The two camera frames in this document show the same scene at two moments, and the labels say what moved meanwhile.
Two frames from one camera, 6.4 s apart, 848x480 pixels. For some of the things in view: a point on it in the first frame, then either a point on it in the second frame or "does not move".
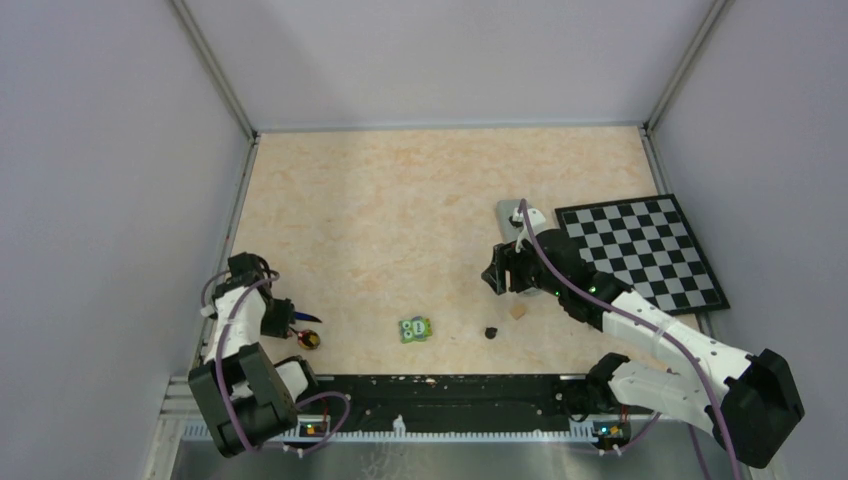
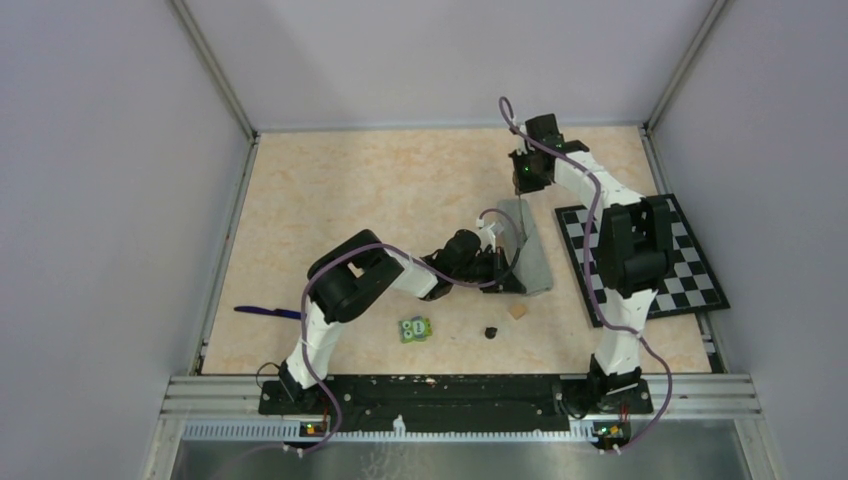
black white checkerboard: x=650 y=243 does not move
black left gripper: x=285 y=313 → x=497 y=261
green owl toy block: x=416 y=329 does not move
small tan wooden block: x=517 y=311 does not move
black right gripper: x=496 y=273 → x=522 y=185
